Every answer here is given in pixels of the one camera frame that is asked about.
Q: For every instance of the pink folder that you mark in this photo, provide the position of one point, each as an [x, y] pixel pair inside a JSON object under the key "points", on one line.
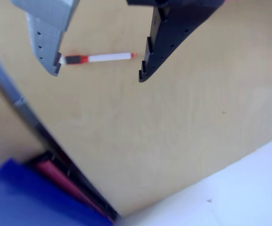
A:
{"points": [[60, 179]]}

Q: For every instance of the black table edge strip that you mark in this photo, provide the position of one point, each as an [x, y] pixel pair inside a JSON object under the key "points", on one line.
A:
{"points": [[86, 183]]}

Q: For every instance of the red and white marker pen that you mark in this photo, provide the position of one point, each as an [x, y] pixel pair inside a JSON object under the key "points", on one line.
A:
{"points": [[107, 57]]}

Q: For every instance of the blue folder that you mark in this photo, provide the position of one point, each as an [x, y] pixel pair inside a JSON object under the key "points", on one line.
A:
{"points": [[32, 200]]}

